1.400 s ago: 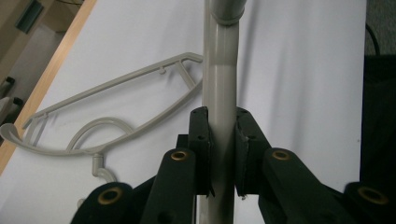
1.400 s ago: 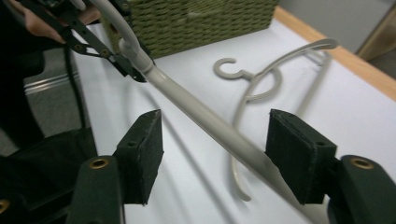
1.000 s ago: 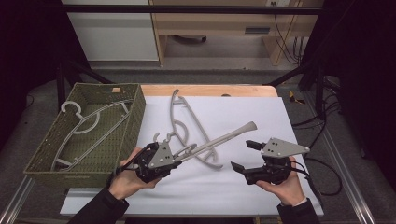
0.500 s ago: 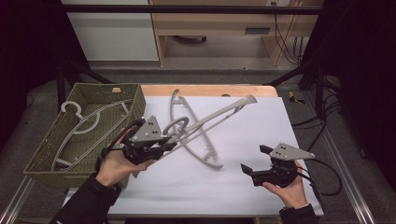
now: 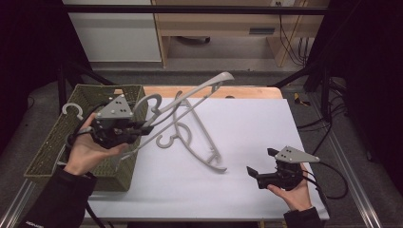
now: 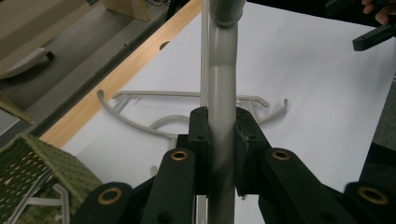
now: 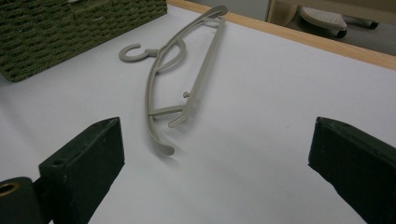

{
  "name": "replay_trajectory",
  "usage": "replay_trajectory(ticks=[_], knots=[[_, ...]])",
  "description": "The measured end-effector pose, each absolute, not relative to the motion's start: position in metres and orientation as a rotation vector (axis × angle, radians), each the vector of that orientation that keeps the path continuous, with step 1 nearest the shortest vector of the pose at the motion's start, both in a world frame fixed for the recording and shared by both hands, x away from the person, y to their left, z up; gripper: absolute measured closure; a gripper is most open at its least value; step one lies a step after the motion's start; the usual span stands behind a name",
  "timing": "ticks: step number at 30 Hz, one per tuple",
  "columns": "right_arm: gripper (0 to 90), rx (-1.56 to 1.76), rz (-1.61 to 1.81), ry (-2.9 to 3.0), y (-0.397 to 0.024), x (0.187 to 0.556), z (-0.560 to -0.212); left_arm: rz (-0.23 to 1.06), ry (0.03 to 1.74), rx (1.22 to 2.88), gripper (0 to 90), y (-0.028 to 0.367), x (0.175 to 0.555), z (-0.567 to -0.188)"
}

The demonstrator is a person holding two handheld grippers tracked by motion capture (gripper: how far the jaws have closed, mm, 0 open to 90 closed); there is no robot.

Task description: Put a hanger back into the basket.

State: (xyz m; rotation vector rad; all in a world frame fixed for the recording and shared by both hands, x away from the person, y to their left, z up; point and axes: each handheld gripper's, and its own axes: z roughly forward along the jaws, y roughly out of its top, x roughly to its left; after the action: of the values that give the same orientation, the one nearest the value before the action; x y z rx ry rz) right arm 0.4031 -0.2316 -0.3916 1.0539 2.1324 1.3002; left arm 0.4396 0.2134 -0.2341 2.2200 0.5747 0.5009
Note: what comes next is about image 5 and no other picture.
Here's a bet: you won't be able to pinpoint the aluminium rail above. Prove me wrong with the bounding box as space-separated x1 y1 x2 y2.
0 180 36 228
308 94 383 228

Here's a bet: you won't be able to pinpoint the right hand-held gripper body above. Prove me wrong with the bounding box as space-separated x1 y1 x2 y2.
256 145 321 191

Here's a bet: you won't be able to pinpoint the black metal frame stand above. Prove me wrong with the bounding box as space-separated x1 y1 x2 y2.
57 61 115 113
269 61 332 122

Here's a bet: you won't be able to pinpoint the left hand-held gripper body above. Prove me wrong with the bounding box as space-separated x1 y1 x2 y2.
89 94 141 150

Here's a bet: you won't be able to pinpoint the black hanging cables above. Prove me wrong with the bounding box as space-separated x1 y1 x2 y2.
278 1 308 67

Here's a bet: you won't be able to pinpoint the wooden desk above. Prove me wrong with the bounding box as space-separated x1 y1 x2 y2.
151 0 329 68

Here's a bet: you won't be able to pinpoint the black floor cables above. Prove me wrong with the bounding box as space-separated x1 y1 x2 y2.
297 75 350 156

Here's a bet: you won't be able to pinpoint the person's left hand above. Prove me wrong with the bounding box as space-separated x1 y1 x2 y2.
63 112 129 177

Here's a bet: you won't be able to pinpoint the person's right hand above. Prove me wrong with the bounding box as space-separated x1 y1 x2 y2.
266 163 314 212

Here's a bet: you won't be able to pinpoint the black horizontal frame bar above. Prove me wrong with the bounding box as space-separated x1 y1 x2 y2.
61 4 329 16

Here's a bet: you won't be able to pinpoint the black curtain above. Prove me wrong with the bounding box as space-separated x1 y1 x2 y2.
305 0 403 193
0 0 93 155

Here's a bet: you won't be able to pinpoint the grey plastic clothes hanger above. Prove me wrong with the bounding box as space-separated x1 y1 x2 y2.
155 90 228 174
120 71 236 160
57 103 124 172

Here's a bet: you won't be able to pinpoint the white table sheet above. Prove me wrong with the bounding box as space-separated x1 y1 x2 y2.
85 97 331 221

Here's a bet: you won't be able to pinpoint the white cabinet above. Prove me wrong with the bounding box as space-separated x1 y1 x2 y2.
62 0 163 64

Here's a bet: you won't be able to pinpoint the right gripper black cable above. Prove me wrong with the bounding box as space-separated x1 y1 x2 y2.
300 161 350 219

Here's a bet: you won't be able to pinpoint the yellow and black tool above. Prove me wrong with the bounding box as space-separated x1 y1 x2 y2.
293 92 312 107

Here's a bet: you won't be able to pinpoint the green woven basket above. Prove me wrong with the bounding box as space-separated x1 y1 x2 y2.
23 84 149 193

